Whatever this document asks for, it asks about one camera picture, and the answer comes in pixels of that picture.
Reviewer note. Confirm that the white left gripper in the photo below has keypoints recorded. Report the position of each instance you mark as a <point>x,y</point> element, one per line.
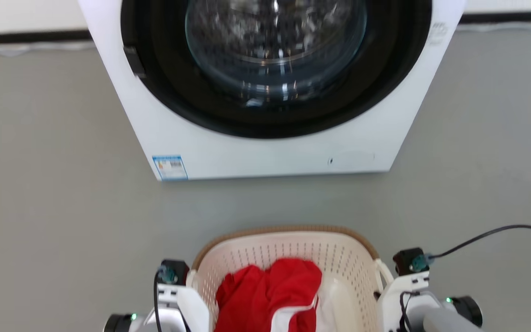
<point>191,309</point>

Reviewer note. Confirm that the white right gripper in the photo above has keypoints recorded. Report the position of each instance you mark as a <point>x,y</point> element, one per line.
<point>392,304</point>

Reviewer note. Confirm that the cream perforated laundry basket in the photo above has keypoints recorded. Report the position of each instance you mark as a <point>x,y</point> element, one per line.
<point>265,251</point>

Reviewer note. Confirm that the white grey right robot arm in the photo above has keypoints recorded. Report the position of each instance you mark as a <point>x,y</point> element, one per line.
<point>454,316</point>

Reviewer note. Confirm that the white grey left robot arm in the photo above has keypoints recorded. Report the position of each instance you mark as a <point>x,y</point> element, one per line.
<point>127,323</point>

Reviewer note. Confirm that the white garment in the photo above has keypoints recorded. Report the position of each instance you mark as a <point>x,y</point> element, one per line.
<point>339,304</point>

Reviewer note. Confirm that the red garment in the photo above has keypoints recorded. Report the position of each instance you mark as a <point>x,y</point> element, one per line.
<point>265,295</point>

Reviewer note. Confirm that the blue energy label sticker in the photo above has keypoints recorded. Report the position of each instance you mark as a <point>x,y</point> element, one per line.
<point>170,168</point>

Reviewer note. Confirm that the white front-load washing machine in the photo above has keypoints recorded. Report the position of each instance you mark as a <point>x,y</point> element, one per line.
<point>265,154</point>

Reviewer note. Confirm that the black round washer door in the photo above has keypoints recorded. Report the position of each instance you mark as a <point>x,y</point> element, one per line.
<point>168,92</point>

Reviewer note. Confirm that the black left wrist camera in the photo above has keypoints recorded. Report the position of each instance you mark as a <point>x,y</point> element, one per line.
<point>175,271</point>

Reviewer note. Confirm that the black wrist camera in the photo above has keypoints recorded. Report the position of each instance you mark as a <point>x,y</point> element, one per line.
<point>175,271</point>
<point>408,262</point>

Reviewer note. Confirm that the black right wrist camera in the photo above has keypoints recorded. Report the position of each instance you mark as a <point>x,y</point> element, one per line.
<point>408,262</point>

